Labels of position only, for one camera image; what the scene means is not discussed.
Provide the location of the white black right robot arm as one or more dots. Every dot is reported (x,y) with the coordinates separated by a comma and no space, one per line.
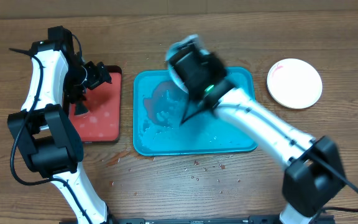
(313,170)

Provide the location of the dark green sponge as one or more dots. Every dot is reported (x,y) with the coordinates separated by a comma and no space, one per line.
(80,108)

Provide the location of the light blue plate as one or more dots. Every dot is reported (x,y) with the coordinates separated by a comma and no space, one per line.
(175,48)

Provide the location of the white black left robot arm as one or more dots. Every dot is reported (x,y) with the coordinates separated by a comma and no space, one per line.
(47,148)

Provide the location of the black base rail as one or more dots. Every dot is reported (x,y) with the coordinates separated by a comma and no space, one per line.
(253,219)

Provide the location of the white plate with red stain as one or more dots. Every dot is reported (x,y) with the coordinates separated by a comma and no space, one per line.
(294,83)

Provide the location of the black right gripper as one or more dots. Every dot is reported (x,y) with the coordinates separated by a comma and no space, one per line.
(196,104)

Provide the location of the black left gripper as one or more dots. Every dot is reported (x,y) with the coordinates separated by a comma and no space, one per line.
(97,76)

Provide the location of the teal plastic tray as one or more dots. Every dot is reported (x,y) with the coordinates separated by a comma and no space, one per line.
(158,106)

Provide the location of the red tray with dark rim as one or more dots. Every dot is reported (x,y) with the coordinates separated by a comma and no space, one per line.
(101,122)

